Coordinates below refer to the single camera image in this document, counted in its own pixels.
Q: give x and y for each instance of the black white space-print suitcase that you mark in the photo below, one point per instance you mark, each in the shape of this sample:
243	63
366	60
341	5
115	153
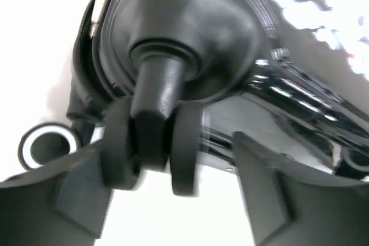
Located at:
148	68

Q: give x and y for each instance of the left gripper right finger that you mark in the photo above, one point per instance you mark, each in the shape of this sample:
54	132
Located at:
289	203

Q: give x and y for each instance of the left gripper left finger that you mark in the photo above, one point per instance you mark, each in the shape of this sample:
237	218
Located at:
62	203

